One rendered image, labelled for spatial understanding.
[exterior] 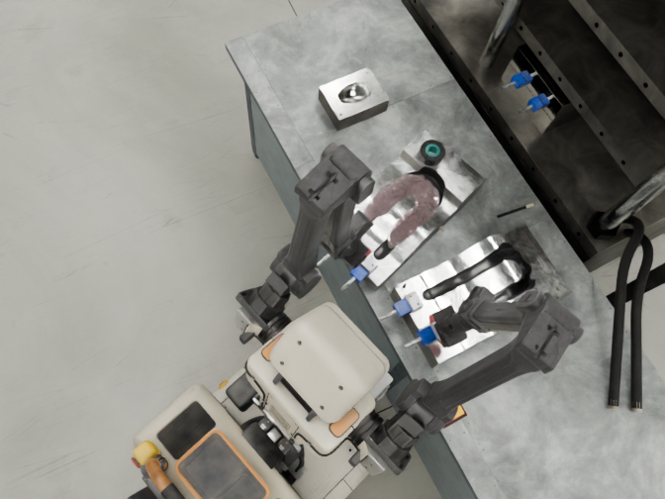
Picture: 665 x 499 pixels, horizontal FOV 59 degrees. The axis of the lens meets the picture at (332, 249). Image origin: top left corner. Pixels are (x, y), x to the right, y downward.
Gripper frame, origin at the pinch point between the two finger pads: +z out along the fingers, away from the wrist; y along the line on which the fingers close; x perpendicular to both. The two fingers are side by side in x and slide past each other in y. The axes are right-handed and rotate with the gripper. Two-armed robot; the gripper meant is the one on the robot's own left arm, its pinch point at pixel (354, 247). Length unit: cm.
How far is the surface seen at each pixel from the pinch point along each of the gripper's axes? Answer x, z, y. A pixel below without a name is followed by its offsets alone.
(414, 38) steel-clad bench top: -66, 55, 49
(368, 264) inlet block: 2.5, 11.5, -4.7
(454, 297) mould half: -8.1, 16.4, -29.9
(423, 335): 5.0, 3.3, -31.1
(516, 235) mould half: -35, 32, -30
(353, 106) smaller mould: -31, 29, 39
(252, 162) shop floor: 18, 102, 86
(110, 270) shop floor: 93, 65, 87
